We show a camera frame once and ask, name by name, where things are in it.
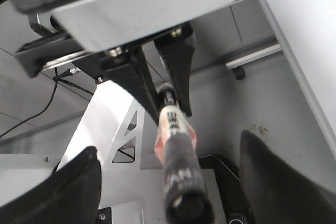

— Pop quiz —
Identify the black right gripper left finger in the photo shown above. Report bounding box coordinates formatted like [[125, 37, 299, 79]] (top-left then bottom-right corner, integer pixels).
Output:
[[1, 146, 102, 223]]

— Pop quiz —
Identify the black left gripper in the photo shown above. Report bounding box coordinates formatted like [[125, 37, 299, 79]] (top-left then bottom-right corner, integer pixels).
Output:
[[16, 22, 195, 124]]

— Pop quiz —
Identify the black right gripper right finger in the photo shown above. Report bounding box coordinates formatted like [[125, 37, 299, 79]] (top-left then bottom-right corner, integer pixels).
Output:
[[240, 131, 335, 223]]

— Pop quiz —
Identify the whiteboard marker with black tape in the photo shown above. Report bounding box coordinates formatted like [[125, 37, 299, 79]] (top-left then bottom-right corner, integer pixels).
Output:
[[154, 82, 215, 223]]

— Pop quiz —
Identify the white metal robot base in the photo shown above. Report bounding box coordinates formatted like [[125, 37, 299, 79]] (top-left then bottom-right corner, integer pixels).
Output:
[[0, 79, 229, 224]]

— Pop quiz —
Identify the white whiteboard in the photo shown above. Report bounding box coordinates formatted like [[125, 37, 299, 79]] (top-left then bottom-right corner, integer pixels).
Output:
[[266, 0, 335, 145]]

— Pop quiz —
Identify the grey table leg with caster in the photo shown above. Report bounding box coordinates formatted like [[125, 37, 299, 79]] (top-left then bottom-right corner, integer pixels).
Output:
[[226, 44, 281, 80]]

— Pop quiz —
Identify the black cable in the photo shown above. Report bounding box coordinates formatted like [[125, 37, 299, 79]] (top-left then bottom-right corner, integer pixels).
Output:
[[0, 66, 95, 140]]

